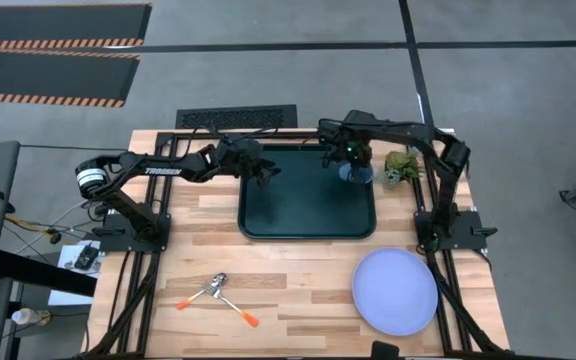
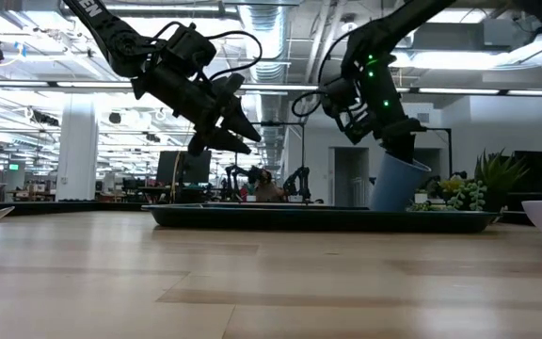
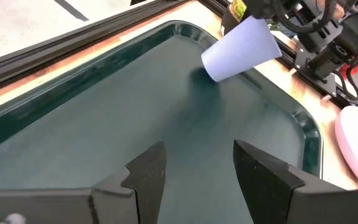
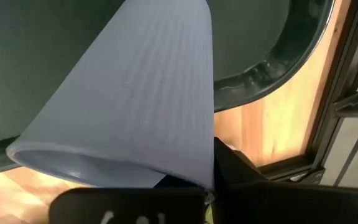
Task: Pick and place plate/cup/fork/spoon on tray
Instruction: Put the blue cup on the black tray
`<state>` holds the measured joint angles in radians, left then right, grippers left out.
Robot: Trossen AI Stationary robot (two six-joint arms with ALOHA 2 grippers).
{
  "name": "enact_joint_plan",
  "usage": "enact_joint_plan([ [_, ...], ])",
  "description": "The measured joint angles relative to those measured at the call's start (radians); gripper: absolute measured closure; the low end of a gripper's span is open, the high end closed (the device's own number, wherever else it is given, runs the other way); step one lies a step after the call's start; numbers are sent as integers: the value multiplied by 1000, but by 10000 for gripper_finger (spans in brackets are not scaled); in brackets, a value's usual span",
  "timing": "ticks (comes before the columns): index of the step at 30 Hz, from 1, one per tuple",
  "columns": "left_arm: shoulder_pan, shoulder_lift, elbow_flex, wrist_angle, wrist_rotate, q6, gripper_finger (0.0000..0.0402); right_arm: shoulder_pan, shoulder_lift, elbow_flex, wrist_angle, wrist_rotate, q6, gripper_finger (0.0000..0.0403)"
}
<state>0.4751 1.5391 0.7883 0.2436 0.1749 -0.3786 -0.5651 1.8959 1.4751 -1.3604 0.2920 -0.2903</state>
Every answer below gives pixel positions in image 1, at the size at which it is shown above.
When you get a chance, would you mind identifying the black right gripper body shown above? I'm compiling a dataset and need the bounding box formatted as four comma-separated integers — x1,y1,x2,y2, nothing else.
316,115,375,167

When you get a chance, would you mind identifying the small black handheld device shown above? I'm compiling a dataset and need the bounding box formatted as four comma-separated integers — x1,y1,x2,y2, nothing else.
74,243,100,272

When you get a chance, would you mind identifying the yellow cable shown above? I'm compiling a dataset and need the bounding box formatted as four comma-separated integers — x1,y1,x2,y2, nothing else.
4,214,54,236

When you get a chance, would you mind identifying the black rounded object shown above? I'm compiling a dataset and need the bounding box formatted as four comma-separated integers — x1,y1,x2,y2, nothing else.
370,340,400,360

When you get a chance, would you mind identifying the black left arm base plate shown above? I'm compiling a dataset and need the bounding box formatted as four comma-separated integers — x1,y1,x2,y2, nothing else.
91,212,172,253

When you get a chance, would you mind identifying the blue cup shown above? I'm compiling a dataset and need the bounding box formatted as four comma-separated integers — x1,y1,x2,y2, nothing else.
337,160,375,185

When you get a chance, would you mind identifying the black hazard-striped floor mat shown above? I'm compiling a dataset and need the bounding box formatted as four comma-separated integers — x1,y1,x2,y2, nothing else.
0,48,142,109
0,3,153,50

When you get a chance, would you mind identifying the orange-handled metal fork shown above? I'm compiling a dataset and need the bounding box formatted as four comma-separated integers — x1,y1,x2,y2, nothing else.
202,280,260,329

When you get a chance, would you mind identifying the white plastic bottle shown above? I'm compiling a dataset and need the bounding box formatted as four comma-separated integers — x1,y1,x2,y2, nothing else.
11,307,52,326

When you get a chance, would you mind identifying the lavender plate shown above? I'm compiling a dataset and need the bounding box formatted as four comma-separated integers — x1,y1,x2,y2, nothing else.
351,246,440,337

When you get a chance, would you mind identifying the small green potted plant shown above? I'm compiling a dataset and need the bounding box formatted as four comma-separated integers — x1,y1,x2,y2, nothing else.
382,148,425,190

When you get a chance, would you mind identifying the black floor vent grille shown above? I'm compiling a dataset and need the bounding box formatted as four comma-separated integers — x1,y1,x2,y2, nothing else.
175,104,299,130

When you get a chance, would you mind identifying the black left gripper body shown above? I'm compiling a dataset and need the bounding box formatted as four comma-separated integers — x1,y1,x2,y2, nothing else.
216,137,266,178

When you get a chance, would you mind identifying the white paper sheet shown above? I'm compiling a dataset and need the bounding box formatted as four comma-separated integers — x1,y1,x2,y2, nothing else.
47,239,103,307

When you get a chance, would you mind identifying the orange-handled metal spoon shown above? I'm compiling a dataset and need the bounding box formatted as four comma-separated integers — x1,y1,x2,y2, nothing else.
175,272,229,311

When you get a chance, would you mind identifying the black side desk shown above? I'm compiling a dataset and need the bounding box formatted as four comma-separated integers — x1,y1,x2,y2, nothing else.
0,249,98,360

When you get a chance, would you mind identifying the dark green tray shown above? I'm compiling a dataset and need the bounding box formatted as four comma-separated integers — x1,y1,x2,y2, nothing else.
237,143,378,241

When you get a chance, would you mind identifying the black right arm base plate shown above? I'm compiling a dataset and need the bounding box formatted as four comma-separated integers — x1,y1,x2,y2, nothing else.
414,209,498,251

